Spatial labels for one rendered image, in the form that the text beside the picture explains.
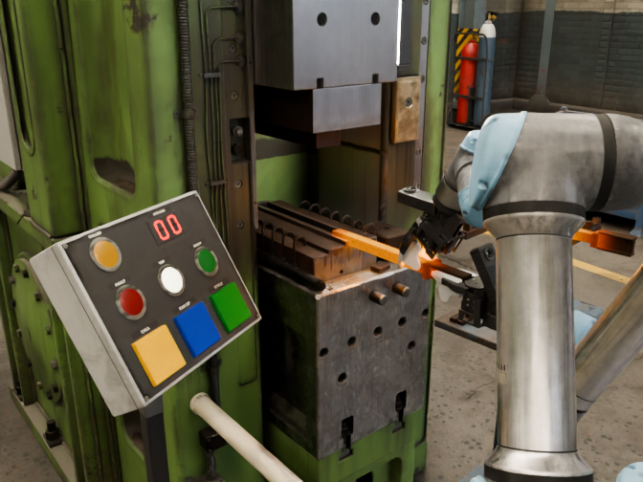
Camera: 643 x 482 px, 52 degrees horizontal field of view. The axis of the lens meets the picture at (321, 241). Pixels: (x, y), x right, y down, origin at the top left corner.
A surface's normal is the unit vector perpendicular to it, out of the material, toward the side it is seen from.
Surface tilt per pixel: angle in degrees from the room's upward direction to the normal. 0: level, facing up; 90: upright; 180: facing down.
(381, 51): 90
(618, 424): 0
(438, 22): 90
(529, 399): 64
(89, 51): 90
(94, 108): 90
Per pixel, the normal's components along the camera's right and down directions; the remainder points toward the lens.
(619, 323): -0.74, 0.03
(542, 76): -0.83, 0.18
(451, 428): 0.00, -0.94
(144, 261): 0.77, -0.34
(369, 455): 0.62, 0.26
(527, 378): -0.44, -0.16
